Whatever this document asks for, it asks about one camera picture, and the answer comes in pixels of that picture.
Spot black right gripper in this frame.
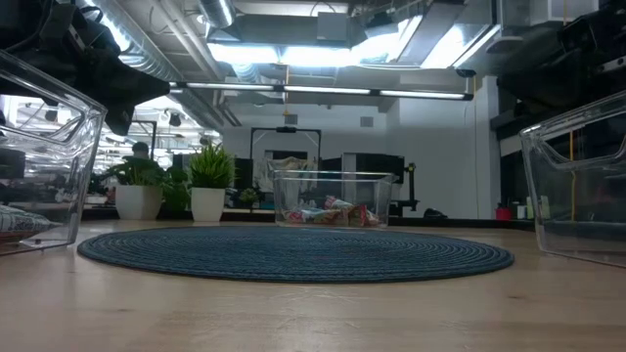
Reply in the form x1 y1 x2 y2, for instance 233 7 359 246
498 9 626 113

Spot person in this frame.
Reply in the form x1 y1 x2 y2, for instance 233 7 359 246
121 140 157 170

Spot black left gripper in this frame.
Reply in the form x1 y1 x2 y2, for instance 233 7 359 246
0 2 173 138

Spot small background plant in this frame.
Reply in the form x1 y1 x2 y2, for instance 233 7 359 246
239 188 260 209

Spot small clear plastic bin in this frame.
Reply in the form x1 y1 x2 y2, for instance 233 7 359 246
271 169 398 229

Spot round dark blue woven mat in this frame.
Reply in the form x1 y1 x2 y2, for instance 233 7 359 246
76 225 515 285

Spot beige cloth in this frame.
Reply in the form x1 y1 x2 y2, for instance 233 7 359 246
266 155 319 193

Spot white silver granola bar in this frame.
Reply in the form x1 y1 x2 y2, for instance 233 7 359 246
0 203 64 236

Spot clear plastic bin with handles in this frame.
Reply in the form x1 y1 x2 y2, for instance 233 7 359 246
0 48 108 255
517 90 626 269

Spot black gantry frame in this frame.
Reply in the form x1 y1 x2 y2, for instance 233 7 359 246
249 126 323 172

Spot long LED light bar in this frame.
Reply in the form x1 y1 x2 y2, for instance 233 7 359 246
165 77 474 102

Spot snack packets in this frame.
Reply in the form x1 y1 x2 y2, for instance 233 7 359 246
346 203 381 228

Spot black monitor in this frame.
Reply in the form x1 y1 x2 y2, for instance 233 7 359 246
341 153 406 197

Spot broad-leaf plant in white pot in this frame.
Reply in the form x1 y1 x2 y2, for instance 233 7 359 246
105 154 192 221

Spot spiky grass plant white pot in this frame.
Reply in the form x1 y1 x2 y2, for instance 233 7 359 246
188 141 237 224

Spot black clamp stand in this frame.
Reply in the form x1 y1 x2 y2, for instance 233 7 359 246
396 162 421 216

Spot silver ventilation duct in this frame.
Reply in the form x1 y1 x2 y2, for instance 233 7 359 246
92 0 182 83
198 0 236 29

